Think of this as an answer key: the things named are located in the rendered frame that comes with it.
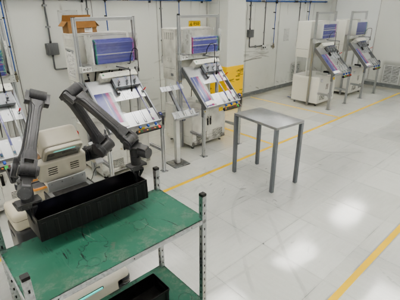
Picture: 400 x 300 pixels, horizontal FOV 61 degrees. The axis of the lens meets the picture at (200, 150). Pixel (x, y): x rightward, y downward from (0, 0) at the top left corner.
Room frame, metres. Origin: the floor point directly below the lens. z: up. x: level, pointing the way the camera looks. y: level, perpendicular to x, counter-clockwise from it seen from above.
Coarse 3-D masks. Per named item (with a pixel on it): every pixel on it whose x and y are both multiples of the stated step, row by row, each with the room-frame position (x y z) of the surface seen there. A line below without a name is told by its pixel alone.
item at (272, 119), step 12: (264, 108) 4.16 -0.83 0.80; (252, 120) 3.71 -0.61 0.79; (264, 120) 3.67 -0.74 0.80; (276, 120) 3.67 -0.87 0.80; (288, 120) 3.67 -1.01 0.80; (300, 120) 3.66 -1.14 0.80; (276, 132) 3.41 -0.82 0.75; (300, 132) 3.65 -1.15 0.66; (276, 144) 3.41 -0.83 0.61; (300, 144) 3.65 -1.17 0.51; (276, 156) 3.42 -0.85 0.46
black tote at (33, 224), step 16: (112, 176) 1.67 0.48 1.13; (128, 176) 1.73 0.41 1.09; (80, 192) 1.54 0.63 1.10; (96, 192) 1.60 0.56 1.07; (112, 192) 1.48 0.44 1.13; (128, 192) 1.54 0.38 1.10; (144, 192) 1.60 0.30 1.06; (48, 208) 1.43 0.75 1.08; (64, 208) 1.48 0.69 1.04; (80, 208) 1.37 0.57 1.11; (96, 208) 1.42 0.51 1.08; (112, 208) 1.47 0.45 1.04; (32, 224) 1.31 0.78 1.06; (48, 224) 1.27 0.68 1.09; (64, 224) 1.31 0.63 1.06; (80, 224) 1.36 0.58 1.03
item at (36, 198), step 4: (32, 192) 1.31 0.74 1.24; (32, 196) 1.30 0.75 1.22; (36, 196) 1.34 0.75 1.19; (20, 200) 1.31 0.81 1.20; (24, 200) 1.28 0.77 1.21; (28, 200) 1.28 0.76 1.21; (32, 200) 1.30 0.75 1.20; (36, 200) 1.31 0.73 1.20; (40, 200) 1.31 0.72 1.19; (16, 204) 1.27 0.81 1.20; (20, 204) 1.27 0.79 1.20; (24, 204) 1.27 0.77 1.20; (28, 204) 1.28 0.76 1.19
